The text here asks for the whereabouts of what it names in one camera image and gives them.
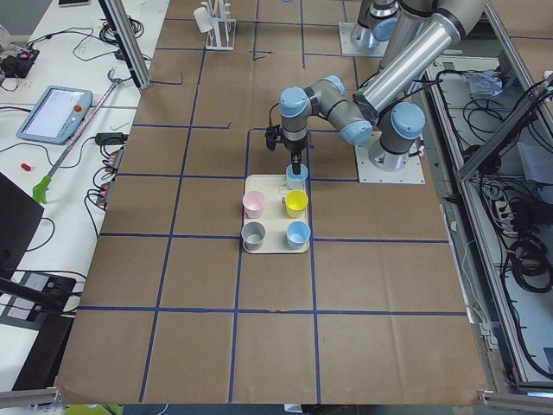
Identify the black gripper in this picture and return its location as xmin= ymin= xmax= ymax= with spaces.
xmin=283 ymin=129 xmax=308 ymax=176

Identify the light blue cup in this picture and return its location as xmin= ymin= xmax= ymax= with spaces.
xmin=285 ymin=163 xmax=308 ymax=190
xmin=286 ymin=220 xmax=311 ymax=250

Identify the white ikea cup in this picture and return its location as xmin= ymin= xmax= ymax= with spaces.
xmin=194 ymin=7 xmax=213 ymax=33

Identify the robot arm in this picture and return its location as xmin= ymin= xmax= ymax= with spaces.
xmin=350 ymin=0 xmax=399 ymax=48
xmin=279 ymin=1 xmax=486 ymax=174

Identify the yellow cup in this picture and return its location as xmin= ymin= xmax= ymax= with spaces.
xmin=284 ymin=189 xmax=308 ymax=219

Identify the pink cup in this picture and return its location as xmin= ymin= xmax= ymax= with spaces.
xmin=242 ymin=190 xmax=266 ymax=219

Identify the light blue cup front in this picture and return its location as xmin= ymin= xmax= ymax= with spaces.
xmin=286 ymin=220 xmax=311 ymax=250

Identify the grey cup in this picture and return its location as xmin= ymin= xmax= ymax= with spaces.
xmin=241 ymin=221 xmax=266 ymax=252

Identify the cream plastic tray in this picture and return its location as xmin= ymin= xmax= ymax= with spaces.
xmin=243 ymin=175 xmax=309 ymax=254

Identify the blue teach pendant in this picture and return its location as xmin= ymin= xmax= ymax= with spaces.
xmin=16 ymin=86 xmax=93 ymax=144

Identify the grabber reaching tool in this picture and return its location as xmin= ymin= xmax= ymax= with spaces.
xmin=32 ymin=70 xmax=130 ymax=204

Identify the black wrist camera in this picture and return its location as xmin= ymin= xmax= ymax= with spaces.
xmin=264 ymin=124 xmax=283 ymax=151

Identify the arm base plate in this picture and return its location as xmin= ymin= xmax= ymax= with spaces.
xmin=354 ymin=131 xmax=425 ymax=185
xmin=338 ymin=22 xmax=388 ymax=58

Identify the white wire cup rack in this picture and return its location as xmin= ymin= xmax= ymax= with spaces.
xmin=200 ymin=0 xmax=236 ymax=51

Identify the aluminium frame post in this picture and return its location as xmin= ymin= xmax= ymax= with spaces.
xmin=99 ymin=0 xmax=151 ymax=91

